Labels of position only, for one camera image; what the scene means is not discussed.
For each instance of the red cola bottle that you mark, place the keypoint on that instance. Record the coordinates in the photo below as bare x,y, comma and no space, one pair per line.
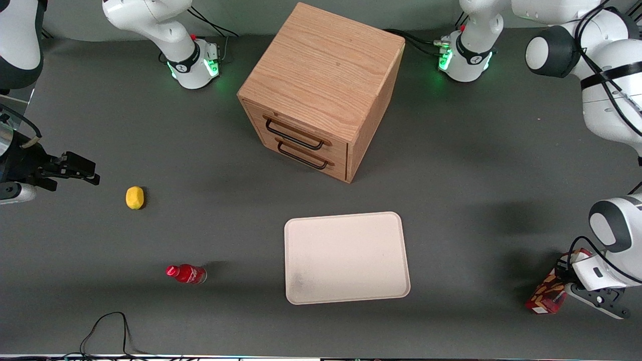
186,274

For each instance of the red cookie box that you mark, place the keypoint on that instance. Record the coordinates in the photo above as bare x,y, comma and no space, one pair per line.
544,296

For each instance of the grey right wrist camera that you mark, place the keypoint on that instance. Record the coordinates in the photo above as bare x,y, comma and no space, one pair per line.
15,193

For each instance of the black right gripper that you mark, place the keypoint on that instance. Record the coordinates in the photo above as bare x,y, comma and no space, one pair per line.
25,161

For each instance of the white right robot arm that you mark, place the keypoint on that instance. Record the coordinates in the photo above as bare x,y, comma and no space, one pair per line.
150,20

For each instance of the wooden drawer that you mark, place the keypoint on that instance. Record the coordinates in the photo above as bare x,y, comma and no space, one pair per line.
336,170
338,149

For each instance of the dark grey left wrist camera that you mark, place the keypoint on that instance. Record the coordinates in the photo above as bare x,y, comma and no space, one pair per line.
602,301

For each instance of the upper wooden drawer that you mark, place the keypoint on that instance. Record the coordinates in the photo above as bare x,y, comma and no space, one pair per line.
338,149

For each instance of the beige rectangular tray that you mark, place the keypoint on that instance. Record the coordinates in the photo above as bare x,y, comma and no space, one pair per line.
346,258

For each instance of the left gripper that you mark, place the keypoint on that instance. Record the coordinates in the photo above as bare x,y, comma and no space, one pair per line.
563,271

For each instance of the yellow lemon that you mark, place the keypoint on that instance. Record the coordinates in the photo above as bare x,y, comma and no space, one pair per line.
134,197

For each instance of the lower wooden drawer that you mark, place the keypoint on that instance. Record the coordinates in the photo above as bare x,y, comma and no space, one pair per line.
336,170

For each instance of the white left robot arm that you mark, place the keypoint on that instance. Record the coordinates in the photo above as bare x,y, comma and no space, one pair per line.
612,105

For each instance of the wooden drawer cabinet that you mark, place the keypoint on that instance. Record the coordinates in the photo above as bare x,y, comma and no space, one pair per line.
321,65

